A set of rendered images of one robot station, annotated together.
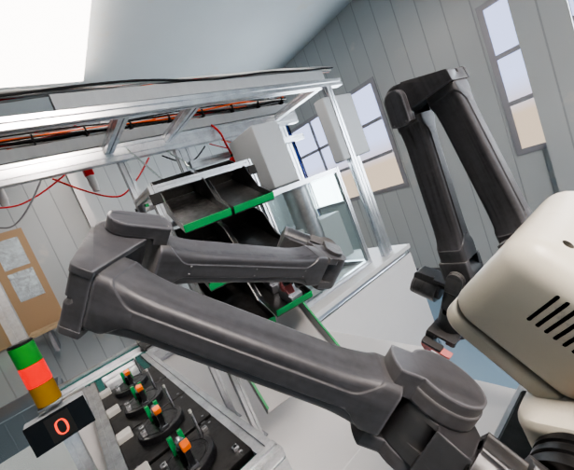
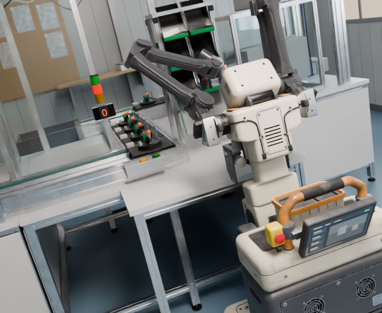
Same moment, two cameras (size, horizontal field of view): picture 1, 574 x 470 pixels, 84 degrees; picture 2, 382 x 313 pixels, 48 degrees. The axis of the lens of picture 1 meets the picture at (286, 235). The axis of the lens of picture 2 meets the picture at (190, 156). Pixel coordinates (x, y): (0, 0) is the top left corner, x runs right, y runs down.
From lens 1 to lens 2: 154 cm
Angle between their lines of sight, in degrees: 24
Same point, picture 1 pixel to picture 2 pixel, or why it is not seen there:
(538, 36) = not seen: outside the picture
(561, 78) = not seen: outside the picture
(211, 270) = (162, 60)
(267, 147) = not seen: outside the picture
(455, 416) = (200, 103)
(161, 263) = (148, 55)
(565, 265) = (228, 74)
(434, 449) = (194, 108)
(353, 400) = (181, 96)
